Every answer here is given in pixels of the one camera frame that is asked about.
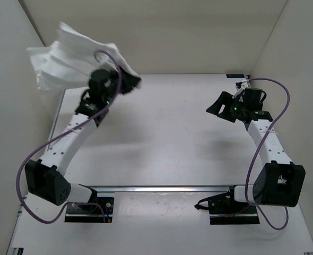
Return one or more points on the white pleated skirt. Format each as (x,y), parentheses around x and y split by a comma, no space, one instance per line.
(69,61)

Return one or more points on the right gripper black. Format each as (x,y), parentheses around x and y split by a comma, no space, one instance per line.
(225,99)

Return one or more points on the aluminium left side rail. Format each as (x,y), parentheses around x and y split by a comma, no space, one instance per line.
(56,113)

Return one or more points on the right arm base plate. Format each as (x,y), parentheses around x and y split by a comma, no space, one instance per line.
(224,210)

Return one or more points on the aluminium front rail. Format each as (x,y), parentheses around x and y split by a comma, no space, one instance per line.
(161,189)

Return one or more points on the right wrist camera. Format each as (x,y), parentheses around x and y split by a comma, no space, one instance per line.
(240,86)

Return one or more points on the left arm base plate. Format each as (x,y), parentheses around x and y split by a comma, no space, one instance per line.
(91,214)

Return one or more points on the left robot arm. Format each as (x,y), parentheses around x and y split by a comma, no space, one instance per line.
(45,176)

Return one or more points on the right blue corner label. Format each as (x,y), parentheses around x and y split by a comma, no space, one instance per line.
(235,76)

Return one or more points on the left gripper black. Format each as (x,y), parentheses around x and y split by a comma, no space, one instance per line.
(132,81)

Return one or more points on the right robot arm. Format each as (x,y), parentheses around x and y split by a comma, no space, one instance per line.
(280,181)

